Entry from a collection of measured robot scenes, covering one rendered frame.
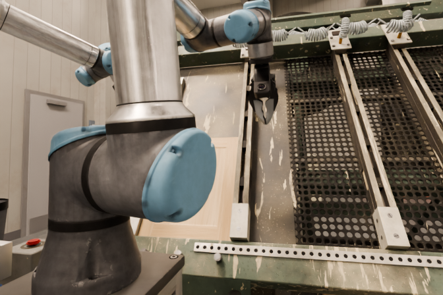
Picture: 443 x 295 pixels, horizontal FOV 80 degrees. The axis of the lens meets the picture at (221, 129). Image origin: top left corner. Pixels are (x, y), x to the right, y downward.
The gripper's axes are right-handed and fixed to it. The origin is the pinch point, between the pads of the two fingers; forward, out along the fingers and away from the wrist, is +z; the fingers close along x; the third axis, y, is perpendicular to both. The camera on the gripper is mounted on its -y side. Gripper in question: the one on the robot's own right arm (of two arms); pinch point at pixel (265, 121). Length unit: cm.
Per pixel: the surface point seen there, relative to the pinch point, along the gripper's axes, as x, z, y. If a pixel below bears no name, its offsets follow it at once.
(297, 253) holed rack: -8.3, 40.8, -14.3
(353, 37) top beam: -42, -12, 88
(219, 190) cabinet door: 22.0, 32.9, 7.2
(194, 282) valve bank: 25, 46, -25
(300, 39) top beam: -14, -15, 89
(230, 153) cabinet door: 19.9, 24.5, 24.0
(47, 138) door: 373, 103, 223
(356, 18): -54, -19, 138
